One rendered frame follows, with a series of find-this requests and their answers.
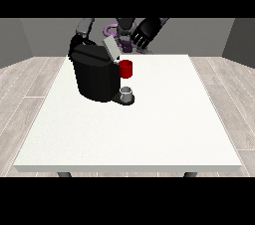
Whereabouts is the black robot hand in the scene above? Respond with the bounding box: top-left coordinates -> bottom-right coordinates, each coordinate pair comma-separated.
68,33 -> 98,58
129,18 -> 163,51

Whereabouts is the pale grey machine lid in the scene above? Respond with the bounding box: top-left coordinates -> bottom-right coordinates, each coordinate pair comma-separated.
102,35 -> 122,62

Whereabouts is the black coffee machine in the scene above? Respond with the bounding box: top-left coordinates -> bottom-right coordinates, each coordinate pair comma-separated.
68,42 -> 135,106

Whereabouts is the red pod holder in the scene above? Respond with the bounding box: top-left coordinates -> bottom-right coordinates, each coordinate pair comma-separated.
119,59 -> 133,80

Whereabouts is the small grey cup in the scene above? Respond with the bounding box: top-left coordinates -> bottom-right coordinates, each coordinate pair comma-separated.
120,86 -> 134,104

